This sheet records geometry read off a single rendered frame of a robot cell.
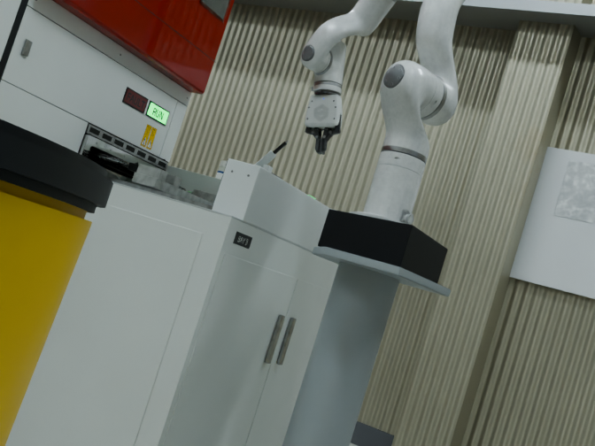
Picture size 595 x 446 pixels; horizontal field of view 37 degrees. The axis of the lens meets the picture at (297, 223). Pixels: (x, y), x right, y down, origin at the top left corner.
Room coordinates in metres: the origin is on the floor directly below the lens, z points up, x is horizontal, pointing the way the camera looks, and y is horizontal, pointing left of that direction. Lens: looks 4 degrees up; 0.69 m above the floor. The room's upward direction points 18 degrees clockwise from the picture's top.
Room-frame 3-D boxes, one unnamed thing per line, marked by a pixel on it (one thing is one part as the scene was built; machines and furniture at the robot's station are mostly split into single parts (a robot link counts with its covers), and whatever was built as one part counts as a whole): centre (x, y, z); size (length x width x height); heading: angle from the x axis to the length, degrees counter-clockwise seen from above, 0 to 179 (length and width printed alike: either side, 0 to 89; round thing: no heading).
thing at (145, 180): (2.65, 0.37, 0.87); 0.36 x 0.08 x 0.03; 155
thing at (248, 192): (2.41, 0.06, 0.89); 0.55 x 0.09 x 0.14; 155
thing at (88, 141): (2.69, 0.56, 0.89); 0.44 x 0.02 x 0.10; 155
